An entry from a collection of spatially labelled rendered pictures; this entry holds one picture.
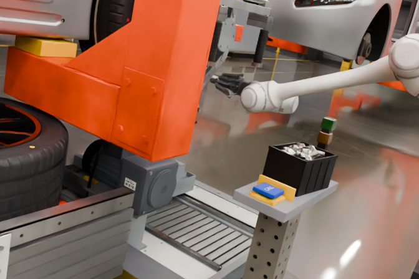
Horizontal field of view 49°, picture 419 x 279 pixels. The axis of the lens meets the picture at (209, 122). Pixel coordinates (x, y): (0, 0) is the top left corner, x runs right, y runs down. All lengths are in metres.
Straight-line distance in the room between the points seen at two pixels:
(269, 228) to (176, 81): 0.57
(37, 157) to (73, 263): 0.30
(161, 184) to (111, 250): 0.30
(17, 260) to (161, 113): 0.47
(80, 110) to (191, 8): 0.46
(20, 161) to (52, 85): 0.36
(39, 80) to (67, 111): 0.16
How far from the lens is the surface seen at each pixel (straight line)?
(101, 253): 1.36
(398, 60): 1.47
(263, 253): 1.52
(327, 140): 1.62
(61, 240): 1.22
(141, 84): 1.21
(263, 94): 1.68
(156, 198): 1.56
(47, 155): 1.26
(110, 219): 1.31
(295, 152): 1.46
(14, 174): 1.19
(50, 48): 1.56
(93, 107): 1.35
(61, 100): 1.45
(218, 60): 2.01
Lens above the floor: 0.94
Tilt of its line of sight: 14 degrees down
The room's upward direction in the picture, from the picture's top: 12 degrees clockwise
